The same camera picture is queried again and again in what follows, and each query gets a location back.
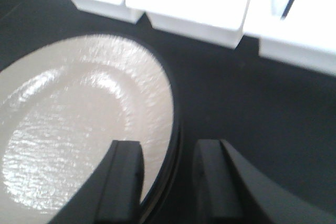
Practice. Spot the beige round plate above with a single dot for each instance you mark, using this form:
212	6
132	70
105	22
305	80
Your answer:
61	107

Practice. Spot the middle white storage bin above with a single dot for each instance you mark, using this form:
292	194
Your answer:
218	22

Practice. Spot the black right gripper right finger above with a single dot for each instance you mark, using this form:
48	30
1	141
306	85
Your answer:
229	189

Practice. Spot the right white storage bin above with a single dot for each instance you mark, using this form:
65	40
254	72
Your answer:
305	38

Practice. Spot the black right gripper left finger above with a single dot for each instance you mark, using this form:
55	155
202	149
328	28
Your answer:
112	192

